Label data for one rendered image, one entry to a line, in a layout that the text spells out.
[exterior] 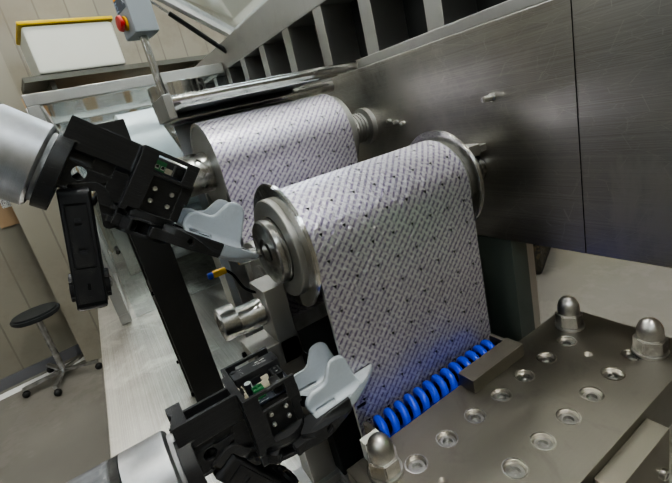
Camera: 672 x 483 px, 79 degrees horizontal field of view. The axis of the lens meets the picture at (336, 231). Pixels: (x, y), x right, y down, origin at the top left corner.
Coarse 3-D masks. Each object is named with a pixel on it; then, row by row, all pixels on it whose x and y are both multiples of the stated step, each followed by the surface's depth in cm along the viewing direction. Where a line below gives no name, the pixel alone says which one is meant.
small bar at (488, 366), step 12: (492, 348) 53; (504, 348) 52; (516, 348) 52; (480, 360) 51; (492, 360) 50; (504, 360) 51; (516, 360) 52; (468, 372) 49; (480, 372) 49; (492, 372) 50; (468, 384) 49; (480, 384) 49
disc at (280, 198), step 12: (264, 192) 45; (276, 192) 42; (288, 204) 41; (288, 216) 42; (300, 228) 40; (300, 240) 41; (312, 252) 40; (312, 264) 41; (312, 276) 42; (312, 288) 43; (300, 300) 48; (312, 300) 44
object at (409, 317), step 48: (432, 240) 50; (336, 288) 43; (384, 288) 47; (432, 288) 51; (480, 288) 56; (336, 336) 44; (384, 336) 48; (432, 336) 52; (480, 336) 57; (384, 384) 49
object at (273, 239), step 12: (252, 228) 47; (264, 228) 43; (276, 228) 43; (264, 240) 45; (276, 240) 42; (264, 252) 46; (276, 252) 43; (288, 252) 43; (264, 264) 48; (276, 264) 44; (288, 264) 43; (276, 276) 45; (288, 276) 44
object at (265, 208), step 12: (264, 204) 44; (276, 204) 43; (264, 216) 46; (276, 216) 42; (288, 228) 41; (288, 240) 42; (300, 252) 41; (300, 264) 42; (300, 276) 43; (288, 288) 47; (300, 288) 44
